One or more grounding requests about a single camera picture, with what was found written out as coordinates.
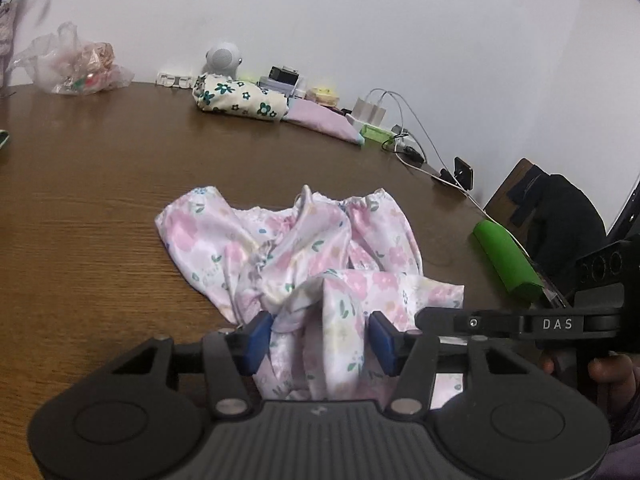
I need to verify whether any person's purple clothing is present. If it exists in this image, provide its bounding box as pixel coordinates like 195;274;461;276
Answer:
590;437;640;480

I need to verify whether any pink floral ruffled garment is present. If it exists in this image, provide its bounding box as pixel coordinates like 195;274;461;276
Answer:
154;185;466;403

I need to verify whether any cream green-flowered folded garment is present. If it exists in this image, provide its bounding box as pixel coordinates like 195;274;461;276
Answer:
192;72;290;122

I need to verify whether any pale pink folded cloth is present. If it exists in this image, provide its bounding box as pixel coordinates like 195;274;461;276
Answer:
282;97;363;145

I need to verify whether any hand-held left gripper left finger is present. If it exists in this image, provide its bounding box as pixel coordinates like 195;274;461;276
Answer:
112;311;275;418

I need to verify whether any white power strip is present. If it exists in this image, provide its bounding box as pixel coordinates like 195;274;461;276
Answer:
345;112;416;153

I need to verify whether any white round speaker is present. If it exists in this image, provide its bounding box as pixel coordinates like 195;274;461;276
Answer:
202;40;244;78

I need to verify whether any person's right hand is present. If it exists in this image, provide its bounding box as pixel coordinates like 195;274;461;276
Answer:
587;354;638;402

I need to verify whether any dark jacket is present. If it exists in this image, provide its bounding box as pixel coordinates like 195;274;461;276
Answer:
510;164;608;296

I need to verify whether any smartphone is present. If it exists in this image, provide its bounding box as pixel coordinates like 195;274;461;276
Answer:
453;156;475;191

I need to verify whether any yellow packet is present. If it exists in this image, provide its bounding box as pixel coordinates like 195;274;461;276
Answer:
306;86;342;107

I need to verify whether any black cable with adapter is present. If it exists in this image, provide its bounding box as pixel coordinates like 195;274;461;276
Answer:
382;137;426;163

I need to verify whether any white outlet bar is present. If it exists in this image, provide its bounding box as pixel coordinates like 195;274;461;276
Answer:
156;71;198;87

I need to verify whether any white charging cable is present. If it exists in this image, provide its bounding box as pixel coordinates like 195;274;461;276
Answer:
395;150;551;281
367;87;446;176

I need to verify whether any knitted pink vase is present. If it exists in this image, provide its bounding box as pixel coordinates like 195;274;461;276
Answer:
0;2;16;88

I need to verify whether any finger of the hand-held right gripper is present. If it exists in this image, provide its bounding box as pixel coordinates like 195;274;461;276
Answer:
414;306;523;341

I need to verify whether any translucent green box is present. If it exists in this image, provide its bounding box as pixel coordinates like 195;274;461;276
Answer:
360;125;398;148

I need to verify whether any small dark box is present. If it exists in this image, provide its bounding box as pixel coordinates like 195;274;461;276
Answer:
269;65;300;85

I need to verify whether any clear plastic bag with snacks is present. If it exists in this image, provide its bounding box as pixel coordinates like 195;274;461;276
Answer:
10;21;135;95

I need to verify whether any black phone stand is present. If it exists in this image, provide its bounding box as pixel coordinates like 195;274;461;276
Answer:
432;170;473;191

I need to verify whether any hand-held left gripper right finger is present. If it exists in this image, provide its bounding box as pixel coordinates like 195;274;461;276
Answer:
367;311;526;418

